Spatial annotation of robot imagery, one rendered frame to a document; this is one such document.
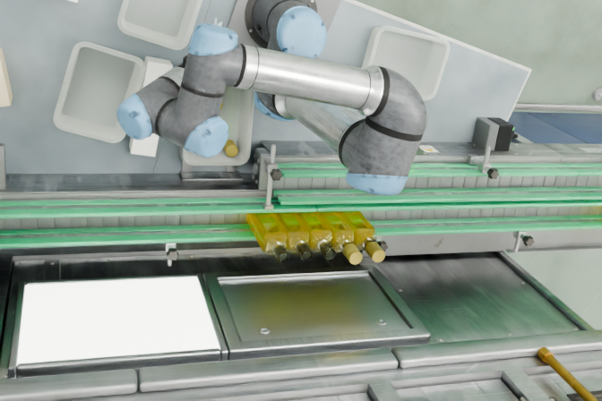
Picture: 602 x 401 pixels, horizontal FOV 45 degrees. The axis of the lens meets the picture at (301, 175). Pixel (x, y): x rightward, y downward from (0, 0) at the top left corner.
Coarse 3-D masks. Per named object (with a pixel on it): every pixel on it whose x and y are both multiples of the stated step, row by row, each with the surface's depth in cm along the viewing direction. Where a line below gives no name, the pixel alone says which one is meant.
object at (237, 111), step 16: (224, 96) 188; (240, 96) 190; (224, 112) 190; (240, 112) 191; (240, 128) 192; (240, 144) 192; (192, 160) 185; (208, 160) 187; (224, 160) 188; (240, 160) 189
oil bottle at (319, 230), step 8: (304, 216) 184; (312, 216) 184; (320, 216) 185; (312, 224) 180; (320, 224) 180; (312, 232) 176; (320, 232) 176; (328, 232) 176; (312, 240) 176; (320, 240) 175; (328, 240) 176; (312, 248) 176
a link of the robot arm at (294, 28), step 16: (288, 0) 174; (272, 16) 172; (288, 16) 164; (304, 16) 164; (272, 32) 169; (288, 32) 164; (304, 32) 165; (320, 32) 166; (272, 48) 169; (288, 48) 165; (304, 48) 166; (320, 48) 167
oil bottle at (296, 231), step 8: (280, 216) 182; (288, 216) 183; (296, 216) 183; (288, 224) 178; (296, 224) 178; (304, 224) 179; (288, 232) 174; (296, 232) 174; (304, 232) 175; (288, 240) 174; (296, 240) 173; (304, 240) 174; (288, 248) 174
